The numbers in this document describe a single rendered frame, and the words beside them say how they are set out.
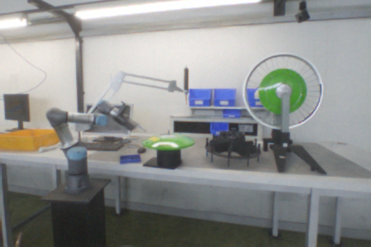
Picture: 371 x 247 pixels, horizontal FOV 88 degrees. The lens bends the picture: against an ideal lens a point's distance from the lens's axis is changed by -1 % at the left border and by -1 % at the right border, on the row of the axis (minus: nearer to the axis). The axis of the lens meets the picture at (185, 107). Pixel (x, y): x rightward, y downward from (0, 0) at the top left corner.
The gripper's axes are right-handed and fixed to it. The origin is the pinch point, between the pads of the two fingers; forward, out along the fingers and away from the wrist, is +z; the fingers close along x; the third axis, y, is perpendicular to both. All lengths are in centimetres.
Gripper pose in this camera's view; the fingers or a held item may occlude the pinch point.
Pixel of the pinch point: (145, 130)
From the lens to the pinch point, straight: 122.3
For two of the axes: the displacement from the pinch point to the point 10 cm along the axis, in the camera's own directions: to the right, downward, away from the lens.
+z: 8.2, 5.8, -0.4
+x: -0.9, 0.7, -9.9
